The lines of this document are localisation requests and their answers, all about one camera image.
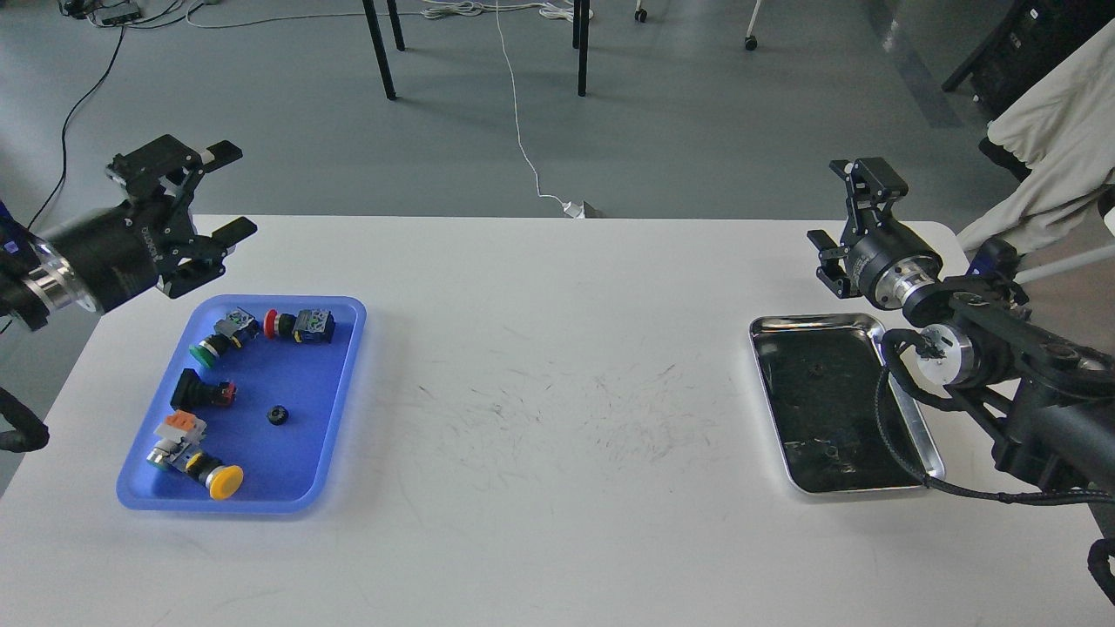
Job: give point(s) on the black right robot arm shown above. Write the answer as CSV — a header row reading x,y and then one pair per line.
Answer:
x,y
970,347

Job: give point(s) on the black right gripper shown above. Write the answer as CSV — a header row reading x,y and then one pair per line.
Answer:
x,y
885,263

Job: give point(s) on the black table leg right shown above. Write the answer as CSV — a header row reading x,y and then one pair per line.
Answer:
x,y
581,19

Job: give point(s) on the red push button switch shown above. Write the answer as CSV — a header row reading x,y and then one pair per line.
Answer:
x,y
308,326

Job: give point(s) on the white power adapter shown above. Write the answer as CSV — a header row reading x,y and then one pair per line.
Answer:
x,y
581,210

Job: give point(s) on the yellow push button switch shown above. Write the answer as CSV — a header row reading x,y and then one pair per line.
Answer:
x,y
179,446

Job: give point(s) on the green push button switch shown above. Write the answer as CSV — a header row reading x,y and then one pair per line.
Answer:
x,y
233,331

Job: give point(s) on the black table leg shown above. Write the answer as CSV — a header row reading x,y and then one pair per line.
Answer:
x,y
581,19
379,46

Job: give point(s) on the silver metal tray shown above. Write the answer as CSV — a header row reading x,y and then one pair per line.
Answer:
x,y
838,434

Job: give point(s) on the black table leg left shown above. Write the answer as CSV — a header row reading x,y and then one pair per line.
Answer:
x,y
379,46

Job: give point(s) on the blue plastic tray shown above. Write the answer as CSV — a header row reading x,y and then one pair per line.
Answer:
x,y
285,465

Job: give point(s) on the black push button switch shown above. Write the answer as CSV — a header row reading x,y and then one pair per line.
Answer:
x,y
191,392

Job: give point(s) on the beige cloth cover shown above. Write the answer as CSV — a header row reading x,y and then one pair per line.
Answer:
x,y
1062,129

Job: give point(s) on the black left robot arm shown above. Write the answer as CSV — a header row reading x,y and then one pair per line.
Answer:
x,y
18,300

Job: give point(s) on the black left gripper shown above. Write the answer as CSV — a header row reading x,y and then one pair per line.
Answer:
x,y
110,256

